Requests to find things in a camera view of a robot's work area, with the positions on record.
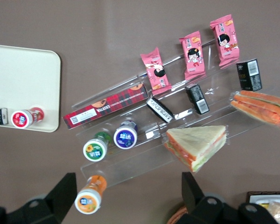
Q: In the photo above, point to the small black barcode box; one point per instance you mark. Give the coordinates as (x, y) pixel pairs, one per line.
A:
(197, 99)
(249, 74)

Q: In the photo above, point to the green cap snack bottle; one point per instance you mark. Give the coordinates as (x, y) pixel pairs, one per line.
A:
(95, 150)

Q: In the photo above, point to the orange cap snack bottle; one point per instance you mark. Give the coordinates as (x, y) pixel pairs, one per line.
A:
(87, 201)

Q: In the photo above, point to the red cap snack bottle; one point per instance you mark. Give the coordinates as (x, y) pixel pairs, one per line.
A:
(21, 119)

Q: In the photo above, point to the clear acrylic stepped stand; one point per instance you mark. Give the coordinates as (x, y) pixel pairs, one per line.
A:
(135, 168)

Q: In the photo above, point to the black base under snack tray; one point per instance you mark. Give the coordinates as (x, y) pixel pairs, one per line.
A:
(266, 193)

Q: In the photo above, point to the red tartan shortbread box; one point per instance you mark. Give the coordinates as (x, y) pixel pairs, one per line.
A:
(112, 105)

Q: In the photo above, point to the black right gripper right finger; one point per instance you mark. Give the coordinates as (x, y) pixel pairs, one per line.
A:
(196, 200)

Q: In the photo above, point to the yellow blue small packet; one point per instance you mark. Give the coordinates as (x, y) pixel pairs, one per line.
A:
(264, 205)

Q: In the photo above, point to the blue cap snack bottle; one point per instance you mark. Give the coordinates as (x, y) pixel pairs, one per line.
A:
(125, 138)

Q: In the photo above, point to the wicker basket of snack bags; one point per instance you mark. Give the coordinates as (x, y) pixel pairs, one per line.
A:
(177, 217)

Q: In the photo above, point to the white rectangular snack tray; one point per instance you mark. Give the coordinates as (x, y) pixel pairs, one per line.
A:
(256, 199)

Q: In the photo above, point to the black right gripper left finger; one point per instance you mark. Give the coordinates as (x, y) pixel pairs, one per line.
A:
(58, 198)

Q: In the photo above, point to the black box with white label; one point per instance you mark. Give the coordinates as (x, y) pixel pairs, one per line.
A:
(159, 109)

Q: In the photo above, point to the triangle sandwich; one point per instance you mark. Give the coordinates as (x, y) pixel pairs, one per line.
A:
(261, 105)
(196, 144)

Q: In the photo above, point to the pink cartoon snack packet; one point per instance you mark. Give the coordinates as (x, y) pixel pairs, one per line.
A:
(225, 40)
(156, 71)
(193, 57)

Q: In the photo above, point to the cream plastic serving tray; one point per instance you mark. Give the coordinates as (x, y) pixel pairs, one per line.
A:
(25, 81)

